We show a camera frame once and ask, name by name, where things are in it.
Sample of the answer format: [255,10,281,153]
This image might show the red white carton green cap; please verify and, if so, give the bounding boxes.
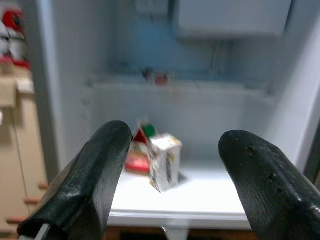
[124,121,158,175]

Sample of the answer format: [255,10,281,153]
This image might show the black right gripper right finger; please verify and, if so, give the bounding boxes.
[217,129,320,240]

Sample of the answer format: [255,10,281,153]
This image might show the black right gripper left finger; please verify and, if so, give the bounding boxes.
[16,120,133,240]

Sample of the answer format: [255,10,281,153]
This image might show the red white food package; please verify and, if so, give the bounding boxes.
[0,8,31,69]

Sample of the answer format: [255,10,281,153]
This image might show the beige kitchen counter cabinet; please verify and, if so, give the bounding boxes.
[0,67,52,240]

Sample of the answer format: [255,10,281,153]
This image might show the white fridge compartment box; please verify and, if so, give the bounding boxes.
[174,0,293,43]

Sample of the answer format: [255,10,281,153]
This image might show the white carton yellow print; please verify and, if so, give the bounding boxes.
[148,132,184,193]

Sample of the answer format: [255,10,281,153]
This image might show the silver fridge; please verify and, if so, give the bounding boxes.
[34,0,320,240]

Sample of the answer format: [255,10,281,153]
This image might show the glass fridge shelf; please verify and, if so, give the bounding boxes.
[86,73,277,103]

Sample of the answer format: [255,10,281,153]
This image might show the small red round item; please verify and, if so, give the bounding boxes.
[153,70,170,86]

